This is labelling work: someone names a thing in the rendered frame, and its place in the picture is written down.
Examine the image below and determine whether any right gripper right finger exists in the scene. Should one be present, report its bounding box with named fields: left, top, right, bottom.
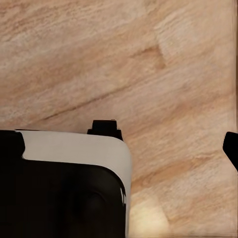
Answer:
left=222, top=132, right=238, bottom=171

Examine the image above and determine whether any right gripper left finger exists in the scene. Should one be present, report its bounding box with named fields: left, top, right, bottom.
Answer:
left=0, top=132, right=25, bottom=191

